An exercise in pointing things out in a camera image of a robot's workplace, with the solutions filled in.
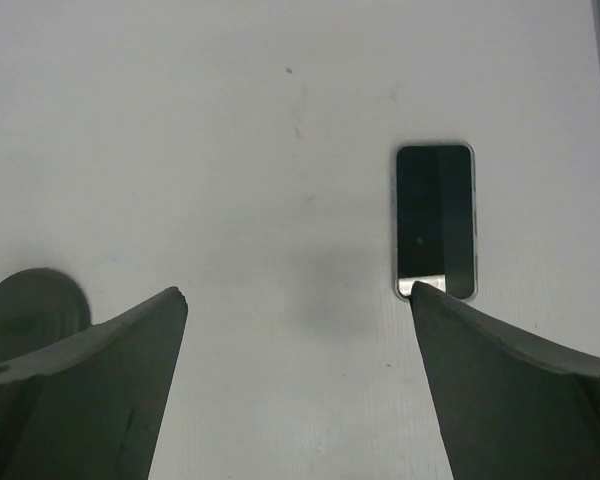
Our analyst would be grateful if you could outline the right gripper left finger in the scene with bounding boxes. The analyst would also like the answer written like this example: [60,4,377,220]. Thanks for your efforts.
[0,286,188,479]

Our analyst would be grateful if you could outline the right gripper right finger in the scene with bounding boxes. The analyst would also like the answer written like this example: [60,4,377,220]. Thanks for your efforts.
[409,282,600,479]

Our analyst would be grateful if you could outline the black phone stand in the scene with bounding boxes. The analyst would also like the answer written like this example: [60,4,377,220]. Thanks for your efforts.
[0,268,92,363]

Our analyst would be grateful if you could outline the black smartphone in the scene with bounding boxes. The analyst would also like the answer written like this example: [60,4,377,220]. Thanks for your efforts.
[392,141,478,300]

